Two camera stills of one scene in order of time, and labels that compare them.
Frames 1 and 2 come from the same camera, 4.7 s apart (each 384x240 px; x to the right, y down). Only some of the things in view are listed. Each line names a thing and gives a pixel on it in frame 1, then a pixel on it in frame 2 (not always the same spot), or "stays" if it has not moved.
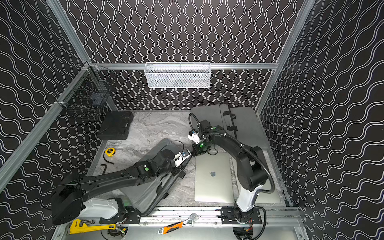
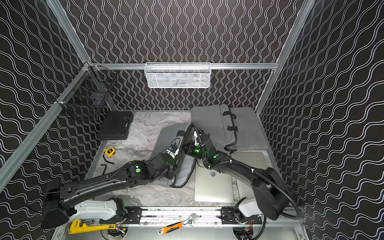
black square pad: [116, 126] stays
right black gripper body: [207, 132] → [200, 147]
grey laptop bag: [212, 113] stays
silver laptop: [213, 179] stays
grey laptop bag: [145, 196] → [168, 137]
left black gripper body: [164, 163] stays
